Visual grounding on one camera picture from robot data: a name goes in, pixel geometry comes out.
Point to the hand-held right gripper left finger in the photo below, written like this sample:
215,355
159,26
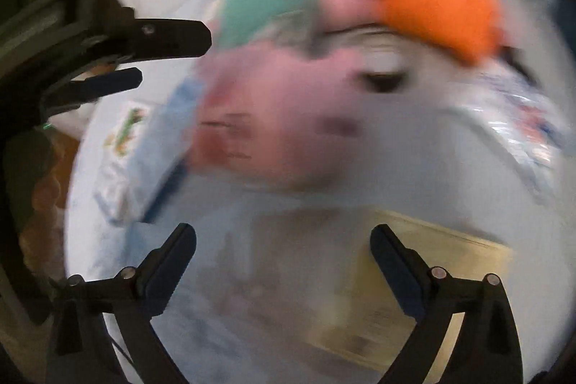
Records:
168,271

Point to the white card box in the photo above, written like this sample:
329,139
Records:
126,127

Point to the pig plush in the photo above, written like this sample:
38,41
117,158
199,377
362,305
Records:
279,109
441,1

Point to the clear printed plastic bag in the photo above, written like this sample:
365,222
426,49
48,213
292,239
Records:
517,132

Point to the blue cartoon picture box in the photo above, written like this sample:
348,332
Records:
162,141

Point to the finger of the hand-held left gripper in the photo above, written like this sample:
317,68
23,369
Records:
112,82
175,37

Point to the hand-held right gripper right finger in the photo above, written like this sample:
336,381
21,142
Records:
398,276

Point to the yellow flat packet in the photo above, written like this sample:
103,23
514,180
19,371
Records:
450,276

